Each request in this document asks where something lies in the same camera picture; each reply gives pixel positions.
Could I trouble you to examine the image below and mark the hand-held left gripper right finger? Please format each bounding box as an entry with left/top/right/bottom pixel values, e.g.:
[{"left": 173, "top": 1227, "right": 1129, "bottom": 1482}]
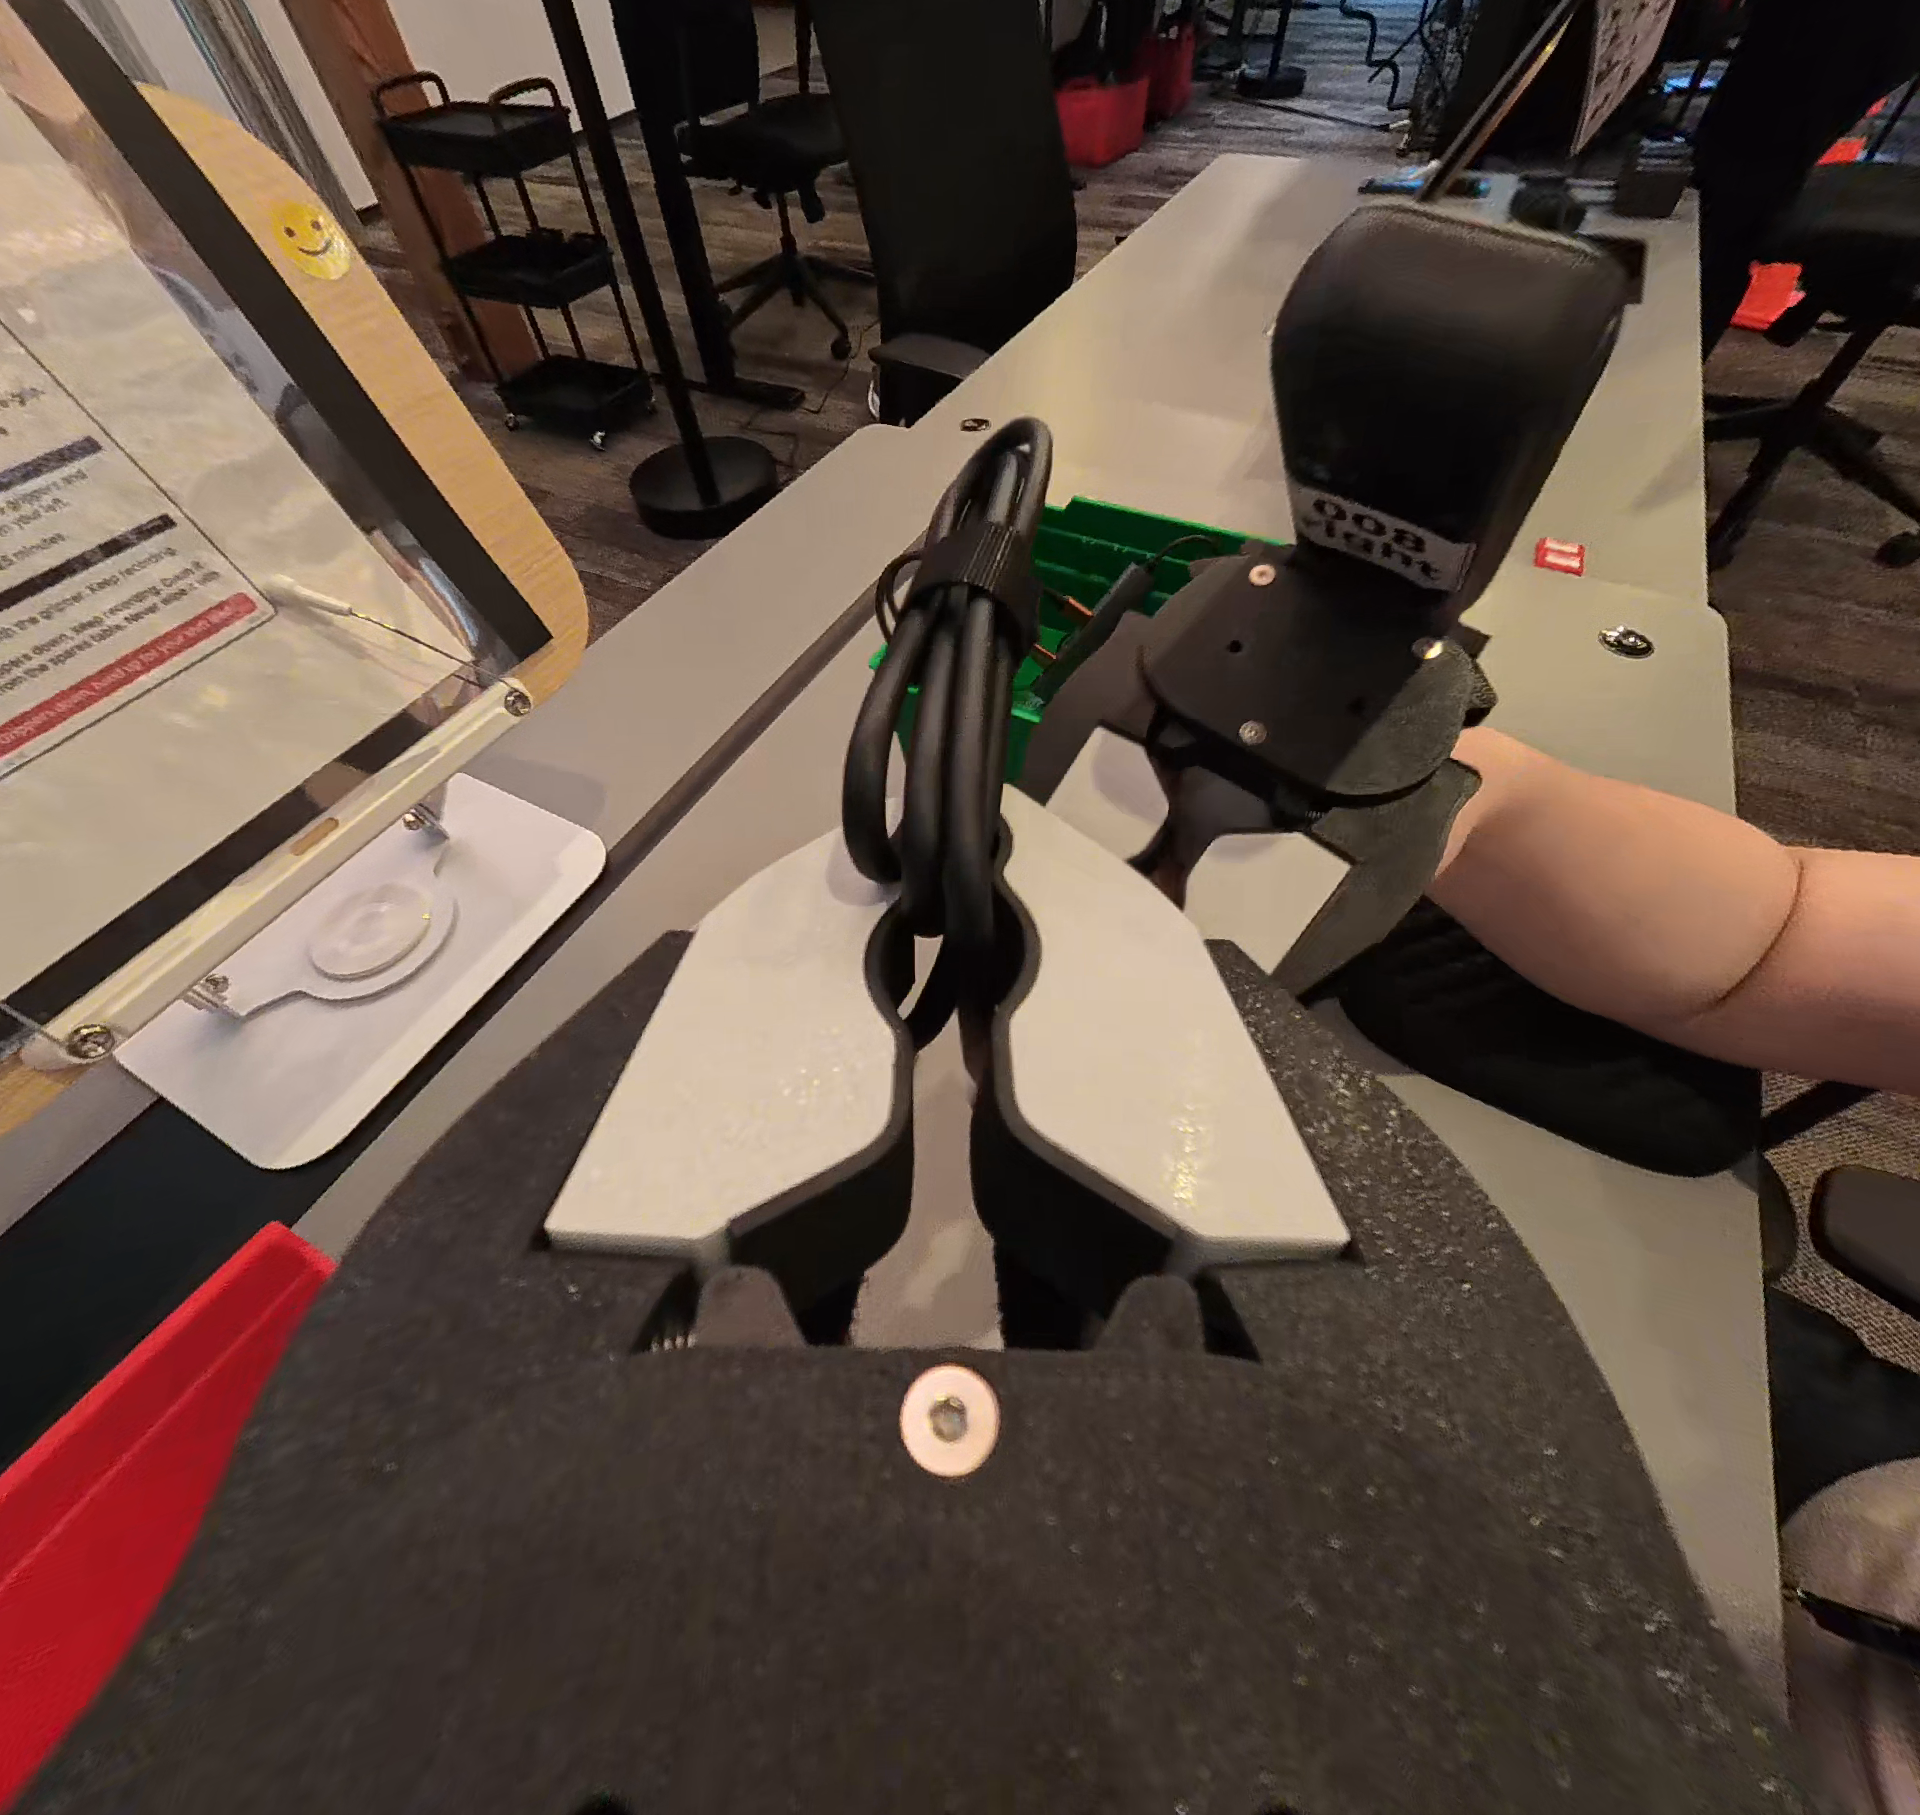
[{"left": 983, "top": 789, "right": 1356, "bottom": 1269}]

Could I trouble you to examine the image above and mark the clear acrylic sign holder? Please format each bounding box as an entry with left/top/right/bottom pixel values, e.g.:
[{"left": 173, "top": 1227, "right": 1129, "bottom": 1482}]
[{"left": 0, "top": 0, "right": 561, "bottom": 1071}]

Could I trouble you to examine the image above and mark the green plastic bin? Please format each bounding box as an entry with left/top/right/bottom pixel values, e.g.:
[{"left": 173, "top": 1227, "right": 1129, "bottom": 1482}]
[{"left": 868, "top": 494, "right": 1296, "bottom": 797}]

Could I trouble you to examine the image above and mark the black high-back office chair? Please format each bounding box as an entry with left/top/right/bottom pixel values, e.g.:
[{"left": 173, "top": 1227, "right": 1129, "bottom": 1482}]
[{"left": 799, "top": 0, "right": 1083, "bottom": 425}]

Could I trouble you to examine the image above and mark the framed printed sign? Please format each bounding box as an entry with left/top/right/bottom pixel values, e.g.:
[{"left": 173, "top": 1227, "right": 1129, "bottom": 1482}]
[{"left": 1568, "top": 0, "right": 1707, "bottom": 162}]

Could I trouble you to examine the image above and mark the dark chair armrest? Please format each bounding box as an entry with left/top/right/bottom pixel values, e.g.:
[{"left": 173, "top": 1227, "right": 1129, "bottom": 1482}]
[{"left": 1804, "top": 1161, "right": 1920, "bottom": 1325}]

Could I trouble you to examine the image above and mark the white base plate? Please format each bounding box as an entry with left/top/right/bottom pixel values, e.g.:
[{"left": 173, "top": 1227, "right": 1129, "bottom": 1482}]
[{"left": 111, "top": 773, "right": 609, "bottom": 1172}]

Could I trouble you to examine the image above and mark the rounded wooden board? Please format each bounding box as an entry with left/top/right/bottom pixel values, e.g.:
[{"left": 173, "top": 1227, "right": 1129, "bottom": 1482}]
[{"left": 132, "top": 83, "right": 594, "bottom": 740}]

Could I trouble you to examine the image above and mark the black rolling cart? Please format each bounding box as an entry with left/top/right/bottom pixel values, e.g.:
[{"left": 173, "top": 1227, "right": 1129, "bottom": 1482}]
[{"left": 369, "top": 74, "right": 659, "bottom": 456}]

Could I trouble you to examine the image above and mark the wooden post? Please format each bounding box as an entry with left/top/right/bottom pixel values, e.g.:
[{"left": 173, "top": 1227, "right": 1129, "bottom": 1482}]
[{"left": 240, "top": 0, "right": 538, "bottom": 381}]

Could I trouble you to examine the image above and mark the person's right forearm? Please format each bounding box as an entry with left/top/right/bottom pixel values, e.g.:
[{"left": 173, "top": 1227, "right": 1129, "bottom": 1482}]
[{"left": 1426, "top": 727, "right": 1920, "bottom": 1097}]

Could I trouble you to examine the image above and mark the yellow smiley sticker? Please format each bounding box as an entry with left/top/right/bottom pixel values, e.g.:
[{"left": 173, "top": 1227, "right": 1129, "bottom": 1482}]
[{"left": 266, "top": 199, "right": 356, "bottom": 284}]

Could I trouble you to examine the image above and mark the dark grey bar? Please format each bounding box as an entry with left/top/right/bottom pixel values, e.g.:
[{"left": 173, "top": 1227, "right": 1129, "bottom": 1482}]
[{"left": 1068, "top": 562, "right": 1168, "bottom": 683}]

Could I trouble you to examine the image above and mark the black wrist rest pad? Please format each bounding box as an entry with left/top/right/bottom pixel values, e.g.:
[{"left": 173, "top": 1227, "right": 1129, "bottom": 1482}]
[{"left": 1333, "top": 897, "right": 1765, "bottom": 1182}]

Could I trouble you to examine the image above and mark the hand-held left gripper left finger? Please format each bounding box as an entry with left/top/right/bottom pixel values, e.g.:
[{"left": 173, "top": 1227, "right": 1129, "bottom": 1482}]
[{"left": 543, "top": 830, "right": 913, "bottom": 1270}]

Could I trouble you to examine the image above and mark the red plastic bin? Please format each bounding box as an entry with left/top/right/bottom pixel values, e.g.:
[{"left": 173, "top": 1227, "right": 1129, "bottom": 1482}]
[{"left": 0, "top": 1224, "right": 339, "bottom": 1801}]

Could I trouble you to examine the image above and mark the black usb-c cable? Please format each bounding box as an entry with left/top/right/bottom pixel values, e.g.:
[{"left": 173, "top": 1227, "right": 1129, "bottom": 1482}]
[{"left": 844, "top": 418, "right": 1054, "bottom": 1052}]

